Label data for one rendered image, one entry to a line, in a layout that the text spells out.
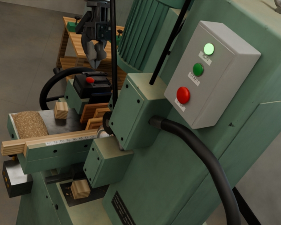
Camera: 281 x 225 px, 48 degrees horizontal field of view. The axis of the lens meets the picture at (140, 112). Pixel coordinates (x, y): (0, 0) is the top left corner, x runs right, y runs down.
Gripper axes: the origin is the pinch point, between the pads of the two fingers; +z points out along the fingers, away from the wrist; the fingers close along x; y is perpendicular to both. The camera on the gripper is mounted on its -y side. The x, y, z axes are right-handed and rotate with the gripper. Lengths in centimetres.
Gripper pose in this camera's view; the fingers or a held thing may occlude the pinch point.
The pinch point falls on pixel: (93, 64)
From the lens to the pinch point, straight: 109.4
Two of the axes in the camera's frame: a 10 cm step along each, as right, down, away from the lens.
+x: 8.0, -0.9, 5.9
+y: 5.9, 2.0, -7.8
